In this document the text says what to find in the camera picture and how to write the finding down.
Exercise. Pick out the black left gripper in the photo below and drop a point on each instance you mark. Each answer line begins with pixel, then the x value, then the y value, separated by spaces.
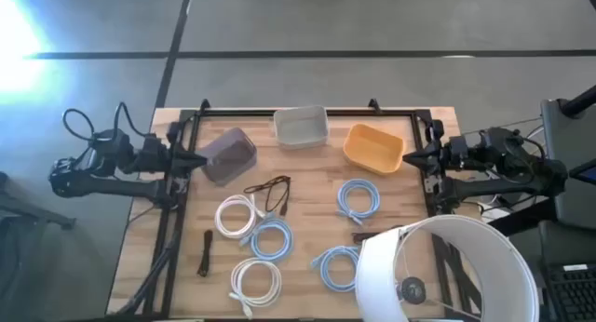
pixel 156 156

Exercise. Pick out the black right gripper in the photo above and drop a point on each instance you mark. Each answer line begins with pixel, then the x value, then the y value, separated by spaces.
pixel 454 154

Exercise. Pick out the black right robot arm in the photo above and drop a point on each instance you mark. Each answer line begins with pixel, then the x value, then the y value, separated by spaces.
pixel 489 187

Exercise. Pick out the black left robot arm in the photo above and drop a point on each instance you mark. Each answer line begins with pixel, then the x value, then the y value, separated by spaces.
pixel 107 187

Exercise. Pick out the translucent grey plastic bin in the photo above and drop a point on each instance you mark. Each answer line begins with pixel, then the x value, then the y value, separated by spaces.
pixel 228 159

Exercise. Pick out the yellow plastic bin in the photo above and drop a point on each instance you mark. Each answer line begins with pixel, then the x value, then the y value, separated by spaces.
pixel 372 150

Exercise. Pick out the white plastic bin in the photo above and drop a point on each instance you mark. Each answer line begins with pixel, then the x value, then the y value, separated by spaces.
pixel 300 129

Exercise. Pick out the white round lamp shade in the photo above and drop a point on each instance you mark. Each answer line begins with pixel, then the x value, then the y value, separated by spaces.
pixel 377 275

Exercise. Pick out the black keyboard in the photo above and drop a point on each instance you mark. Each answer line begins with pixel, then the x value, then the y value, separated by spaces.
pixel 572 294

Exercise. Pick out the black metal table frame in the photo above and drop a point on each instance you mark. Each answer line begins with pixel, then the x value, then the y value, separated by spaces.
pixel 233 112

